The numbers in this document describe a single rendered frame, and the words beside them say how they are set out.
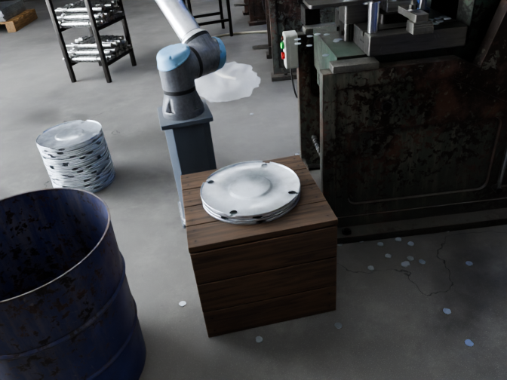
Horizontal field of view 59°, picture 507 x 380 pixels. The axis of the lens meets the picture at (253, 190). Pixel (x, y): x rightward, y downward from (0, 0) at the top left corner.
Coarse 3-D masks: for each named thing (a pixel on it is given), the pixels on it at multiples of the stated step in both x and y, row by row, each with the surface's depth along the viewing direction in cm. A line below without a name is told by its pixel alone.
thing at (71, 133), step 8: (80, 120) 216; (88, 120) 215; (48, 128) 211; (56, 128) 212; (64, 128) 211; (72, 128) 208; (80, 128) 207; (88, 128) 208; (96, 128) 207; (40, 136) 205; (48, 136) 204; (56, 136) 202; (64, 136) 201; (72, 136) 200; (80, 136) 201; (88, 136) 200; (40, 144) 198; (48, 144) 197; (56, 144) 197; (64, 144) 196; (72, 144) 195
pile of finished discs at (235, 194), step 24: (240, 168) 139; (264, 168) 138; (288, 168) 136; (216, 192) 129; (240, 192) 127; (264, 192) 126; (288, 192) 127; (216, 216) 124; (240, 216) 118; (264, 216) 119
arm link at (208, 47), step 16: (160, 0) 159; (176, 0) 158; (176, 16) 158; (192, 16) 161; (176, 32) 161; (192, 32) 157; (208, 48) 157; (224, 48) 161; (208, 64) 157; (224, 64) 164
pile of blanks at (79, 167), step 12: (36, 144) 201; (96, 144) 201; (48, 156) 196; (60, 156) 194; (72, 156) 197; (84, 156) 199; (96, 156) 202; (108, 156) 213; (48, 168) 201; (60, 168) 198; (72, 168) 198; (84, 168) 200; (96, 168) 206; (108, 168) 211; (60, 180) 202; (72, 180) 201; (84, 180) 204; (96, 180) 206; (108, 180) 212
